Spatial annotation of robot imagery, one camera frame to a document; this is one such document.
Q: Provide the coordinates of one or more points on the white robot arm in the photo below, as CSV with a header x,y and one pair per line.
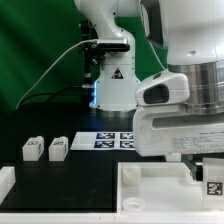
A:
x,y
192,31

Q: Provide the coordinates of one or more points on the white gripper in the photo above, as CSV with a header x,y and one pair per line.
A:
x,y
165,130

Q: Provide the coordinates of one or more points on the white square tabletop panel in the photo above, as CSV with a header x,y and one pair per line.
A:
x,y
157,187

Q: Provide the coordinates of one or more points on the white base tag plate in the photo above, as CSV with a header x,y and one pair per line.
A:
x,y
103,141

